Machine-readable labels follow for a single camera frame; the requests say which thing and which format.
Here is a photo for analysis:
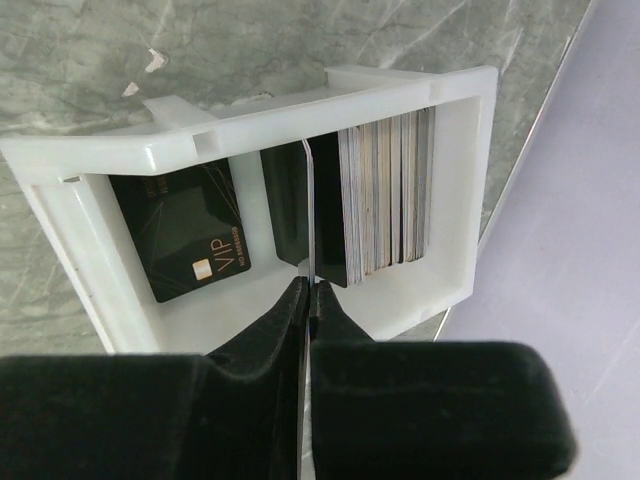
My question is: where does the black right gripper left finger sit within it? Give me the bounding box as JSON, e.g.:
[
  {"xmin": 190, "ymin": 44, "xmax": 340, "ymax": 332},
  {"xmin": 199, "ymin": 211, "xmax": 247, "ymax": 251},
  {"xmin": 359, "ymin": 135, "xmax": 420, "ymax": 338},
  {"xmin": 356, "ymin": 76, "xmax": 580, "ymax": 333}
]
[{"xmin": 1, "ymin": 277, "xmax": 310, "ymax": 479}]

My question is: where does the stack of cards in box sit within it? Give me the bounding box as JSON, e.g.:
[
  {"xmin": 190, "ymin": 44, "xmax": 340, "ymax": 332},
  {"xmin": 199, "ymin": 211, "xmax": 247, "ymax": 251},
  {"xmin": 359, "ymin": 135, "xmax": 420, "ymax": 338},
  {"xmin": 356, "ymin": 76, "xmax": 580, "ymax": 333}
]
[{"xmin": 338, "ymin": 107, "xmax": 436, "ymax": 286}]

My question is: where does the black credit card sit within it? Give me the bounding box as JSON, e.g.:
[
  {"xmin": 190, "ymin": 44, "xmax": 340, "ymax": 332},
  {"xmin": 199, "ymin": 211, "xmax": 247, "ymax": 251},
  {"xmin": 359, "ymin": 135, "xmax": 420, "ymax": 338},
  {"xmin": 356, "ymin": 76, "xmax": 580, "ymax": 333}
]
[{"xmin": 309, "ymin": 133, "xmax": 351, "ymax": 479}]

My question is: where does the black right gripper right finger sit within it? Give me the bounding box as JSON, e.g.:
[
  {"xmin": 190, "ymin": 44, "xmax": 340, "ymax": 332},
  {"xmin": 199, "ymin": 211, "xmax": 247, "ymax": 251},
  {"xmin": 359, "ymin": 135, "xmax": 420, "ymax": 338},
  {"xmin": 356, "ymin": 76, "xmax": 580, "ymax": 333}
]
[{"xmin": 310, "ymin": 281, "xmax": 578, "ymax": 479}]

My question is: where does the black VIP card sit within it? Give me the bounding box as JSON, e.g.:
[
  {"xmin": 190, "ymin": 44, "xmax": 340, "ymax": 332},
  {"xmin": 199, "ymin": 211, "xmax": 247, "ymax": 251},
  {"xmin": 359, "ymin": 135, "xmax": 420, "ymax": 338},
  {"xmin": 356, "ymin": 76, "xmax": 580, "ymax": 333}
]
[{"xmin": 109, "ymin": 159, "xmax": 251, "ymax": 303}]

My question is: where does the white card storage box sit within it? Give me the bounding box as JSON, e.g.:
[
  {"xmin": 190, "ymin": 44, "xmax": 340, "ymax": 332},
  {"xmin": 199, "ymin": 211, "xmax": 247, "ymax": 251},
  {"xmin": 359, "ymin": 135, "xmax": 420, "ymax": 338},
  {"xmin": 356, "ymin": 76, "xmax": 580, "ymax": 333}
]
[{"xmin": 1, "ymin": 65, "xmax": 499, "ymax": 353}]

